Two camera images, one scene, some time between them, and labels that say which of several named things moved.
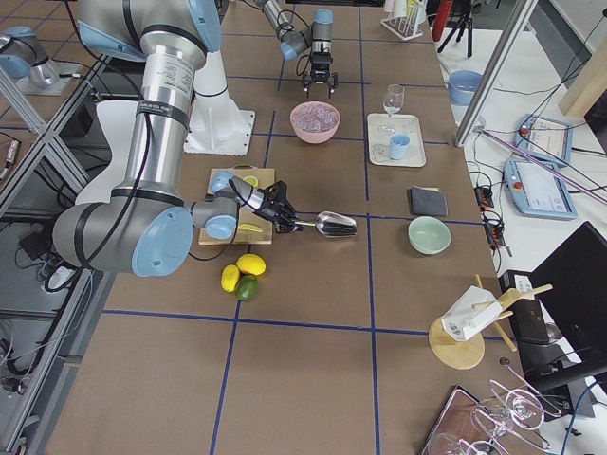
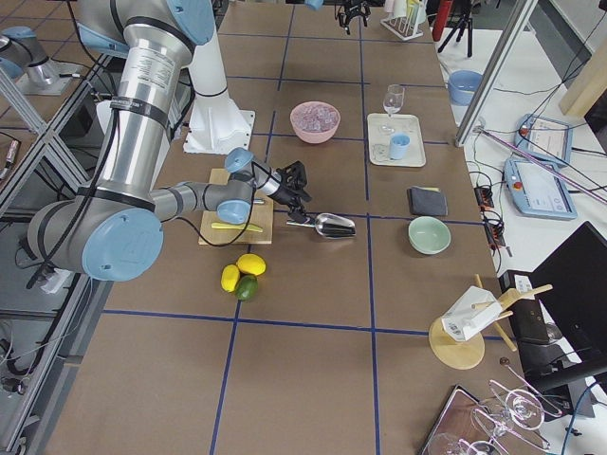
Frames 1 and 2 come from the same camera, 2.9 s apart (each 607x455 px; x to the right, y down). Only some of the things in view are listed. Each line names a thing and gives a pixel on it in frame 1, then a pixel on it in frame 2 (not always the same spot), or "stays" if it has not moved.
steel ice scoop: (332, 224) stays
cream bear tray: (382, 126) stays
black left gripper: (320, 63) → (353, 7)
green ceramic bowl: (429, 235) stays
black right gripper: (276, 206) → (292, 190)
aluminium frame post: (524, 15) stays
